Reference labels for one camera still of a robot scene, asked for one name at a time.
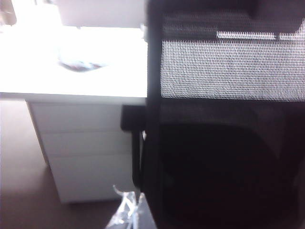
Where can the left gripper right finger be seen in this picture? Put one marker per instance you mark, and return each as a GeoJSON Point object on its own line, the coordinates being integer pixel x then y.
{"type": "Point", "coordinates": [144, 214]}

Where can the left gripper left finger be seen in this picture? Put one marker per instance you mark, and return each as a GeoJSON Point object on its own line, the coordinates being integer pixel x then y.
{"type": "Point", "coordinates": [125, 210]}

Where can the black mesh office chair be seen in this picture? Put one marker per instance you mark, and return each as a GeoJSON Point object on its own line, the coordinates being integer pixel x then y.
{"type": "Point", "coordinates": [214, 167]}

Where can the white drawer cabinet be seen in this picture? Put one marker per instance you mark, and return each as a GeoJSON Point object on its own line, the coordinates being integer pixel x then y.
{"type": "Point", "coordinates": [83, 148]}

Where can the grey desk partition panel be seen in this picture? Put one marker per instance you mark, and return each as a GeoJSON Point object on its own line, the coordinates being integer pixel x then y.
{"type": "Point", "coordinates": [100, 12]}

